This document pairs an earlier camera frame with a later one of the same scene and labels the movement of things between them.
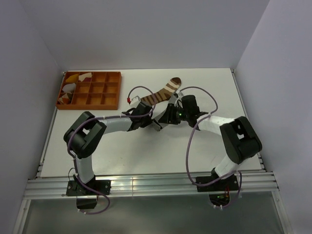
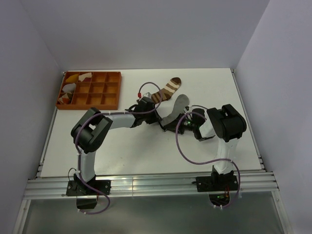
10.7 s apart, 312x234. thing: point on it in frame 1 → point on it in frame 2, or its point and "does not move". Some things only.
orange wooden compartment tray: [89, 90] does not move
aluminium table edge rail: [246, 111] does not move
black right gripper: [168, 117] → [171, 126]
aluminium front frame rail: [148, 185] does not move
